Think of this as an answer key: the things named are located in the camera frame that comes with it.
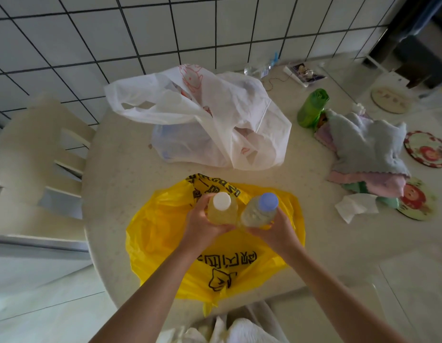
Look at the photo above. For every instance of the person's right hand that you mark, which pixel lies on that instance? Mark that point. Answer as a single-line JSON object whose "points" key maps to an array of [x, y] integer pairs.
{"points": [[281, 235]]}

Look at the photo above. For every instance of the person's left hand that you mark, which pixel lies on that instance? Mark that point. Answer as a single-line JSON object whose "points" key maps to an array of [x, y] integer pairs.
{"points": [[199, 228]]}

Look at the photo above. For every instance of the red label water bottle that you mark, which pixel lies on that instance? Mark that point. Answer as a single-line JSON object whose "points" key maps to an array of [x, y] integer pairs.
{"points": [[221, 207]]}

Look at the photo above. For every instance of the plain blue cap water bottle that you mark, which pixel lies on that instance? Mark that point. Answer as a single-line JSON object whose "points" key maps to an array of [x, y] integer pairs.
{"points": [[262, 208]]}

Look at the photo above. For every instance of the yellow plastic bag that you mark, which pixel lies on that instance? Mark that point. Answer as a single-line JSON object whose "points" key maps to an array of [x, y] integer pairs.
{"points": [[156, 232]]}

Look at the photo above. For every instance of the white plastic bag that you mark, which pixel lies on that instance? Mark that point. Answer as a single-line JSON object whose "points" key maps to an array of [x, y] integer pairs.
{"points": [[224, 114]]}

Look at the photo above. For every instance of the person's left forearm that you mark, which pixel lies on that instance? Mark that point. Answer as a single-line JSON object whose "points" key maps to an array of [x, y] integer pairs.
{"points": [[149, 300]]}

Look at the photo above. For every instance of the person's right forearm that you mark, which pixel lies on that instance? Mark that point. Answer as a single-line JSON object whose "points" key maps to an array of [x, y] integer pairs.
{"points": [[342, 303]]}

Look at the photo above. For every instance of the green bag roll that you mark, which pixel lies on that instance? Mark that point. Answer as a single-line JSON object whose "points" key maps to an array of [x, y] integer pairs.
{"points": [[312, 108]]}

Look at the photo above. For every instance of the white cushioned chair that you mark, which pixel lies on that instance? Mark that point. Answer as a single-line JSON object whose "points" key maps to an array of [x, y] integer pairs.
{"points": [[314, 317]]}

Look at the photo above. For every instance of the round dining table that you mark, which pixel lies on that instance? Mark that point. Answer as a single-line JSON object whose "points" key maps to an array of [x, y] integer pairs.
{"points": [[117, 175]]}

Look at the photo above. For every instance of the green towel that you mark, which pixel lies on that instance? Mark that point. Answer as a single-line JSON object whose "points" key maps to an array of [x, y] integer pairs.
{"points": [[389, 202]]}

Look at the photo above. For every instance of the yellow rim round coaster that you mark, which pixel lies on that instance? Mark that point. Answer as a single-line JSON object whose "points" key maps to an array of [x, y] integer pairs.
{"points": [[417, 200]]}

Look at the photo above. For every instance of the red rim round coaster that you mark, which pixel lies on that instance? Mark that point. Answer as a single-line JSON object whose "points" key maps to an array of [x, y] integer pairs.
{"points": [[426, 150]]}

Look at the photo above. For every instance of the small clear blue-cap bottle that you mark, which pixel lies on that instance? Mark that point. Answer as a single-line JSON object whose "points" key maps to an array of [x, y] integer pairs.
{"points": [[260, 67]]}

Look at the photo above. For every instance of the white slatted chair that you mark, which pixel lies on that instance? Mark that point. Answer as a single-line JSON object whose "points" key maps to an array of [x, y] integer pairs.
{"points": [[24, 157]]}

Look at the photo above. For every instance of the dark low furniture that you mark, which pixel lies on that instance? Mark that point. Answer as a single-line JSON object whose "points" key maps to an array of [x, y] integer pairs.
{"points": [[425, 57]]}

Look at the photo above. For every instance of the dark blue curtain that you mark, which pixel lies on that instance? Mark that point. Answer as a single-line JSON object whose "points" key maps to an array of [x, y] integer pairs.
{"points": [[410, 21]]}

